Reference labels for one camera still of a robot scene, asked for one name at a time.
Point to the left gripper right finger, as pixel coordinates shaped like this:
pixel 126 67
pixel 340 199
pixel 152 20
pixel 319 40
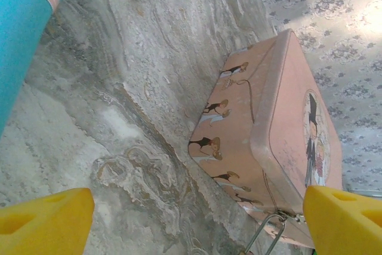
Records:
pixel 343 225

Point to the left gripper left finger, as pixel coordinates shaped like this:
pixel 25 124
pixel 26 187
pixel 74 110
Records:
pixel 44 222

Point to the pink cartoon tin box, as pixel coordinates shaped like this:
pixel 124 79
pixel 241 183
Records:
pixel 268 135

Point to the turquoise tube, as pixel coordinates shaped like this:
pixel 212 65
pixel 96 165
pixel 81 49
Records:
pixel 24 28

